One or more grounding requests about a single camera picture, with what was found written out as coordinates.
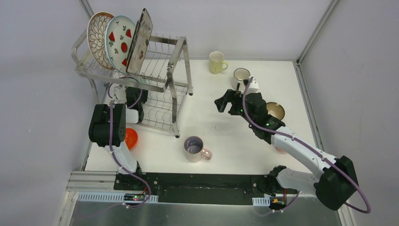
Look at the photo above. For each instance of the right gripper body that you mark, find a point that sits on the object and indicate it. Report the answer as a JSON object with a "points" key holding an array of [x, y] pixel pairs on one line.
{"points": [[236, 108]]}

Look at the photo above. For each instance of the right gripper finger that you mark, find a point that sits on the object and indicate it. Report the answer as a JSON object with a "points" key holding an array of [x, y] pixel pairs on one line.
{"points": [[231, 95], [221, 103]]}

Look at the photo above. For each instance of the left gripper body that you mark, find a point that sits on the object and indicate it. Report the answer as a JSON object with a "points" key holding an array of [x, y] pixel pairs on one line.
{"points": [[135, 95]]}

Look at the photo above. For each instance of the mint green bowl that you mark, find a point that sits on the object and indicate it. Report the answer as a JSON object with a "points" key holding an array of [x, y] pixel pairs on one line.
{"points": [[142, 80]]}

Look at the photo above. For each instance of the brown patterned small bowl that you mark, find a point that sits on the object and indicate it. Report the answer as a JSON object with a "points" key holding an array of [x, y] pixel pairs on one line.
{"points": [[275, 110]]}

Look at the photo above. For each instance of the orange plastic bowl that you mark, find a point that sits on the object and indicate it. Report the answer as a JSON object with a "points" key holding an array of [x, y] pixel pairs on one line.
{"points": [[131, 138]]}

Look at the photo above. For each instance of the watermelon pattern round plate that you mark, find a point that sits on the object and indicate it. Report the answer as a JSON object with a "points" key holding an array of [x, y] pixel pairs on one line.
{"points": [[118, 38]]}

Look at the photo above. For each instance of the square flower pattern plate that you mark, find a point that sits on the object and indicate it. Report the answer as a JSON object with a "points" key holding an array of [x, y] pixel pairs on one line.
{"points": [[139, 43]]}

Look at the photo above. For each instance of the floral petal brown-rim plate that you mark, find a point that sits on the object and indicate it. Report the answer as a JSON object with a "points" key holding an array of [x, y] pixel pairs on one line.
{"points": [[96, 38]]}

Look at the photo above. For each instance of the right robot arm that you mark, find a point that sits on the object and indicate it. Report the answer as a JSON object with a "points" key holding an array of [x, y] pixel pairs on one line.
{"points": [[332, 180]]}

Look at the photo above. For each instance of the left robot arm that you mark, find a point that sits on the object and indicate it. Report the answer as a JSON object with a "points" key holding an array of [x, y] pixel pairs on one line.
{"points": [[108, 128]]}

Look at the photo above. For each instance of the stainless steel dish rack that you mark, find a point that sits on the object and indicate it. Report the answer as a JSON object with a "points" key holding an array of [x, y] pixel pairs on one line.
{"points": [[166, 66]]}

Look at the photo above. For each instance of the white mug dark rim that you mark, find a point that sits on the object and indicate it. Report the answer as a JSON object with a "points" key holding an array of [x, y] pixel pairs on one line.
{"points": [[237, 81]]}

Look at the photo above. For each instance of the yellow mug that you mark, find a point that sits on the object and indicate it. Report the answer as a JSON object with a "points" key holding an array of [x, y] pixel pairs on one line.
{"points": [[216, 62]]}

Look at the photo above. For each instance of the pink iridescent mug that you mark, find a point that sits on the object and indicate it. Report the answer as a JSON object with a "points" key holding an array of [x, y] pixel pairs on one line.
{"points": [[194, 150]]}

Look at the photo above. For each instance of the pink cup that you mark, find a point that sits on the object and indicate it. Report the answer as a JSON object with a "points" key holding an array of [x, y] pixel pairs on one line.
{"points": [[280, 150]]}

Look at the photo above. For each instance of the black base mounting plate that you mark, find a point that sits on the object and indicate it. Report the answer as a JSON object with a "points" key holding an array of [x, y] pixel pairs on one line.
{"points": [[219, 189]]}

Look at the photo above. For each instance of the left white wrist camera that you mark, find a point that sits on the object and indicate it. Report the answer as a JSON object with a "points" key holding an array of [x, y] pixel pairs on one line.
{"points": [[119, 93]]}

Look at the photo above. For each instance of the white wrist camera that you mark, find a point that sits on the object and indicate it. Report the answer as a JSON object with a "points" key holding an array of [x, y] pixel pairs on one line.
{"points": [[119, 93], [253, 86]]}

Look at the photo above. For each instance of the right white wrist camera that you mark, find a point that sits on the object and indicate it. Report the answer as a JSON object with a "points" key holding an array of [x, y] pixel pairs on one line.
{"points": [[253, 86]]}

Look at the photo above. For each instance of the aluminium frame rail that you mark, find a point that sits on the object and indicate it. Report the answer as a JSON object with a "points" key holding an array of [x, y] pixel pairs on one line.
{"points": [[308, 106]]}

